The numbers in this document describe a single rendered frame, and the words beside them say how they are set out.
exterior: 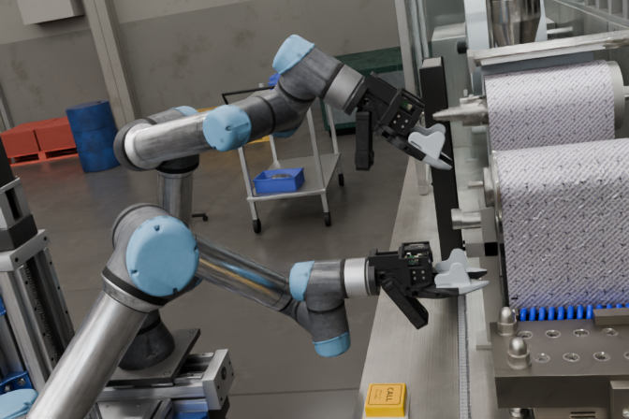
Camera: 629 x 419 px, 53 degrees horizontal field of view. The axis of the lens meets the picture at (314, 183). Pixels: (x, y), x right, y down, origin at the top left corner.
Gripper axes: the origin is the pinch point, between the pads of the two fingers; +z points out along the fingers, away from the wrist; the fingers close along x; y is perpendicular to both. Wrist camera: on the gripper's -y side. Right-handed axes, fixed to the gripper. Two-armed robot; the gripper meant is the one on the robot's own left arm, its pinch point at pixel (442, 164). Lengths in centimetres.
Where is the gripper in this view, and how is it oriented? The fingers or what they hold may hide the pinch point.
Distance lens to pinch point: 115.7
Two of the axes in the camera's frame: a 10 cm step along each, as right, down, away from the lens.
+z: 8.5, 5.3, 0.1
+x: 2.0, -3.3, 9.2
